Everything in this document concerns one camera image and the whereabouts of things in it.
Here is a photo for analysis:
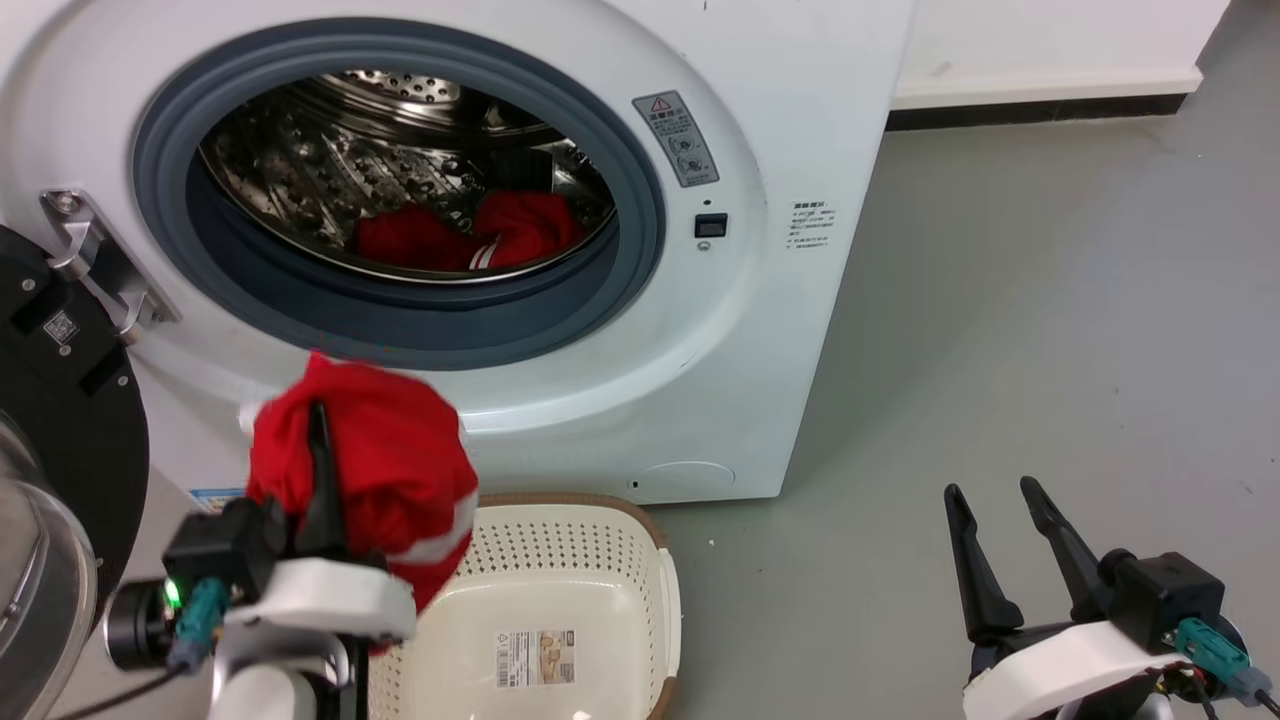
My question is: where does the red garment with white stripes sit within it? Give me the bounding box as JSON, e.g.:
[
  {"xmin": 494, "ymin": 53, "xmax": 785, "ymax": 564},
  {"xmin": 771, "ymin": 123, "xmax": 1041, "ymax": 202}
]
[{"xmin": 353, "ymin": 190, "xmax": 590, "ymax": 272}]

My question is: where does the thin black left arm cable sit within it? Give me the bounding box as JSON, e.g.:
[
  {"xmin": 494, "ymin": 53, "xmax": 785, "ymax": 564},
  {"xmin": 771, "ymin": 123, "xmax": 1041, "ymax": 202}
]
[{"xmin": 50, "ymin": 665, "xmax": 186, "ymax": 720}]

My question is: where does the teal right cable connector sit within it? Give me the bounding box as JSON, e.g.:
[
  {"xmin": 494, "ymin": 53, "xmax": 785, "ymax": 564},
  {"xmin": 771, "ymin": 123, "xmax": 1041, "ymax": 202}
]
[{"xmin": 1174, "ymin": 617, "xmax": 1274, "ymax": 707}]

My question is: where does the paper label sticker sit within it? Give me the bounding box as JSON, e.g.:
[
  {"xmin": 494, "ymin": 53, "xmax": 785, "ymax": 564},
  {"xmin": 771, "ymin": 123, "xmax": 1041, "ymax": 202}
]
[{"xmin": 495, "ymin": 628, "xmax": 577, "ymax": 689}]

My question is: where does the cream perforated laundry basket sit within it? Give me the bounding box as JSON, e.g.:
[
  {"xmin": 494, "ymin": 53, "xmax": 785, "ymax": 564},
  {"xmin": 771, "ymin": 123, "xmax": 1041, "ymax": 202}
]
[{"xmin": 366, "ymin": 492, "xmax": 683, "ymax": 720}]

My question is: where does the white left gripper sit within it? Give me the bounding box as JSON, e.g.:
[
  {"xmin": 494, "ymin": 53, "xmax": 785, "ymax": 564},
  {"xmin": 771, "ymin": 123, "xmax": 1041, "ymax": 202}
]
[{"xmin": 222, "ymin": 400, "xmax": 418, "ymax": 646}]

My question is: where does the teal left cable connector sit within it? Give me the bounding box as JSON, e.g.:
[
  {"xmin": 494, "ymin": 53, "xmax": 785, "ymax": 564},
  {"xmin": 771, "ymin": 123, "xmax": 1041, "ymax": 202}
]
[{"xmin": 167, "ymin": 577, "xmax": 230, "ymax": 673}]

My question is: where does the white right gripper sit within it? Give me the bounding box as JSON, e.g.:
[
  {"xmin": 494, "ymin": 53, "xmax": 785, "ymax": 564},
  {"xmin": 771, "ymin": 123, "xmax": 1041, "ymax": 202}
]
[{"xmin": 943, "ymin": 476, "xmax": 1193, "ymax": 720}]

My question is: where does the black round washing machine door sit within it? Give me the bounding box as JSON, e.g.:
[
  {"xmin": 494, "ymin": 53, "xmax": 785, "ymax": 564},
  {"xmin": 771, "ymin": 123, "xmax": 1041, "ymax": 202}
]
[{"xmin": 0, "ymin": 226, "xmax": 151, "ymax": 720}]

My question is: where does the white front-load washing machine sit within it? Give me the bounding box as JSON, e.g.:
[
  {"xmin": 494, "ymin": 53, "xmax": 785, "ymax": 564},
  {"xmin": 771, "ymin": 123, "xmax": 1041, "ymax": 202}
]
[{"xmin": 0, "ymin": 0, "xmax": 917, "ymax": 513}]

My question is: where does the metal door hinge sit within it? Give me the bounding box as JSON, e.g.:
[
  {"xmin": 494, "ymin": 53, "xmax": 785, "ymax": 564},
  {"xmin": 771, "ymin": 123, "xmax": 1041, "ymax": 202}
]
[{"xmin": 40, "ymin": 189, "xmax": 182, "ymax": 347}]

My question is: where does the black baseboard strip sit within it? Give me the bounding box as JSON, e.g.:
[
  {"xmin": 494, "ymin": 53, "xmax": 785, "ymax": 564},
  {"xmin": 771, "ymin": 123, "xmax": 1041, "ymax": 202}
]
[{"xmin": 886, "ymin": 93, "xmax": 1190, "ymax": 132}]

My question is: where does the red garment with reflective band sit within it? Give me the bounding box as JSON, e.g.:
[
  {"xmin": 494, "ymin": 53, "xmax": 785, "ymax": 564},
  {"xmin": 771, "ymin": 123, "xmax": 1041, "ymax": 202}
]
[{"xmin": 246, "ymin": 351, "xmax": 480, "ymax": 656}]

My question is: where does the grey warning sticker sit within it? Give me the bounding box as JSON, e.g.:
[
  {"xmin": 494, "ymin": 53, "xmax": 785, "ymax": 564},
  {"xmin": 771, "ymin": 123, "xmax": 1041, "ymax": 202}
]
[{"xmin": 632, "ymin": 91, "xmax": 721, "ymax": 189}]

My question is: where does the teal cable connector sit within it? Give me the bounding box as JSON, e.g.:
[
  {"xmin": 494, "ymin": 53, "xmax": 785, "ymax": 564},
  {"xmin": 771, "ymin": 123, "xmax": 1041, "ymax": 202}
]
[
  {"xmin": 1174, "ymin": 617, "xmax": 1274, "ymax": 707},
  {"xmin": 167, "ymin": 577, "xmax": 230, "ymax": 673}
]

